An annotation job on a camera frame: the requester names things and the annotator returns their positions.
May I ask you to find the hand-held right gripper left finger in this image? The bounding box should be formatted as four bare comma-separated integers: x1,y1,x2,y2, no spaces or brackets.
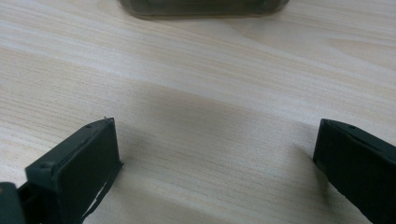
18,117,123,224

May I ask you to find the smoky transparent storage box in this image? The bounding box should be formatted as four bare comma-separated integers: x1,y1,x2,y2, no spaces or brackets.
117,0,290,18

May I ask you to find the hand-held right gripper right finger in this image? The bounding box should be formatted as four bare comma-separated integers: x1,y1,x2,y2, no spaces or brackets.
312,118,396,224

